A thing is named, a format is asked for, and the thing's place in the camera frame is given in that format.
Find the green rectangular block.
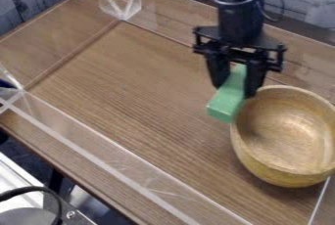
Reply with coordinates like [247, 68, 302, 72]
[207, 65, 247, 123]

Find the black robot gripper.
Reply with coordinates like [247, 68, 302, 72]
[193, 0, 287, 98]

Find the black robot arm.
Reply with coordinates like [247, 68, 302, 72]
[193, 0, 287, 98]

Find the brown wooden bowl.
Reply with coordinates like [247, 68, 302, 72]
[231, 85, 335, 188]

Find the grey metal bracket with screw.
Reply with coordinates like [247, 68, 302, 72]
[42, 193, 97, 225]

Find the clear acrylic front barrier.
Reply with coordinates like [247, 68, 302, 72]
[0, 69, 252, 225]

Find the clear acrylic corner bracket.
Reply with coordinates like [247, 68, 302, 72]
[98, 0, 142, 21]

